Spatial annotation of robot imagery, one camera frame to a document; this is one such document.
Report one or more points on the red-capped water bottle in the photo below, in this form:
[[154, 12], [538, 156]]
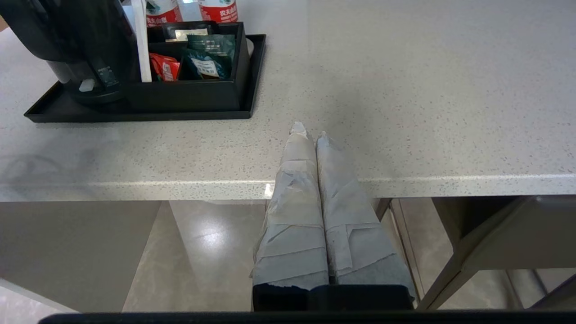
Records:
[[218, 10], [162, 11]]

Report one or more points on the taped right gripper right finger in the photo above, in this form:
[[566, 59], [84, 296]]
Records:
[[355, 225]]

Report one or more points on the dark chair frame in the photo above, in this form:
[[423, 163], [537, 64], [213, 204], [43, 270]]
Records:
[[472, 252]]

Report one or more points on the black compartment organizer box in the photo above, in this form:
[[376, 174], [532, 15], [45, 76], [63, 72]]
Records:
[[193, 94]]

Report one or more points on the dark sachet with white label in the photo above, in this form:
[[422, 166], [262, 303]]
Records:
[[189, 33]]

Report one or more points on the black electric kettle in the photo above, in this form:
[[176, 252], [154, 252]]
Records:
[[67, 36]]

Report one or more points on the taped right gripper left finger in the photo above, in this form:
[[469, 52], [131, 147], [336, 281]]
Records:
[[294, 216]]

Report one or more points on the red snack packet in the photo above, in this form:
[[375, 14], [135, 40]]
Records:
[[164, 67]]

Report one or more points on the black serving tray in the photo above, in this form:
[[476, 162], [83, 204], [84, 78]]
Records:
[[135, 116]]

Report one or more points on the long white sachet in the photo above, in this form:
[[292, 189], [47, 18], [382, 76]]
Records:
[[143, 40]]

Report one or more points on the white round coaster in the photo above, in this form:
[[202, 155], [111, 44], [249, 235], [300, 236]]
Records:
[[250, 46]]

